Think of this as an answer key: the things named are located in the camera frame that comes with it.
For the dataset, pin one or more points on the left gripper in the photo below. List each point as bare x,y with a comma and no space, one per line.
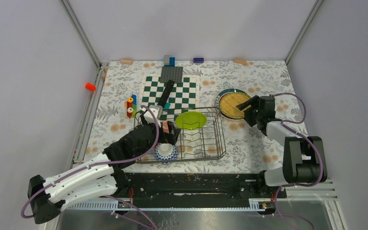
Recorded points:
170,138

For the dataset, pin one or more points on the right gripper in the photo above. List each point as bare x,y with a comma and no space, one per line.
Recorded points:
247,117

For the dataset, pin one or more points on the woven bamboo plate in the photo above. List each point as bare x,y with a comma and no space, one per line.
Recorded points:
240,97

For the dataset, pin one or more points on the white plate green red rim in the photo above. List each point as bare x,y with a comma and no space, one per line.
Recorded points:
230,90

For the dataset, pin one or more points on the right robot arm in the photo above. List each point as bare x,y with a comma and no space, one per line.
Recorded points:
303,158

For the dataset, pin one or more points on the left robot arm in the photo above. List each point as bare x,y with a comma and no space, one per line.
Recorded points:
102,175

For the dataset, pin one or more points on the small pink mug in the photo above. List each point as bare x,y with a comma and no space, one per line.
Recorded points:
166,126

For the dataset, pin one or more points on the blue white patterned bowl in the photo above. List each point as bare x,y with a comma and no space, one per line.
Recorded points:
165,151

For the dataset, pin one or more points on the lime green plate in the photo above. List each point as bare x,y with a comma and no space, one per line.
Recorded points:
191,120

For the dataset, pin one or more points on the green white chessboard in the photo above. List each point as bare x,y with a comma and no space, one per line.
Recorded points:
184,95

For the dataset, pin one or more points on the right wooden cork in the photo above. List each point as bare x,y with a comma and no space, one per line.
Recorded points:
241,61

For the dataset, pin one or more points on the wooden cork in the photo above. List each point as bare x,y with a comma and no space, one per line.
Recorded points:
126,61
241,61

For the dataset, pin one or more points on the colourful toy block stack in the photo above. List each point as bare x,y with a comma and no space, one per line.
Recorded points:
131,106

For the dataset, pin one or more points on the black microphone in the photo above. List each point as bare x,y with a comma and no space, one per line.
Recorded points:
166,93

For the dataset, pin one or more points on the grey building baseplate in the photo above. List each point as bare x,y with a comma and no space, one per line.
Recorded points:
171,73

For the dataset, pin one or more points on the purple toy brick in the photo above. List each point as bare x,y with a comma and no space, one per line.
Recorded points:
198,60

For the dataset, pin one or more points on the grey blue toy bricks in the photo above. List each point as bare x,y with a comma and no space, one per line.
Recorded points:
169,61

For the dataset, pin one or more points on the left wooden cork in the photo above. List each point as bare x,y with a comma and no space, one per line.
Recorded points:
126,61

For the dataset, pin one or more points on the orange cylinder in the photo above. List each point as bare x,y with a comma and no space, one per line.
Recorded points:
90,87

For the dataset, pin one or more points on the black wire dish rack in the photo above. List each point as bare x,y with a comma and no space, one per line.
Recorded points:
204,143

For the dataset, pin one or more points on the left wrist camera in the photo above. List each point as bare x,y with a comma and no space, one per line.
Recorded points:
151,114

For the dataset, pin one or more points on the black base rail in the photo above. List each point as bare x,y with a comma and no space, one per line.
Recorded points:
193,190

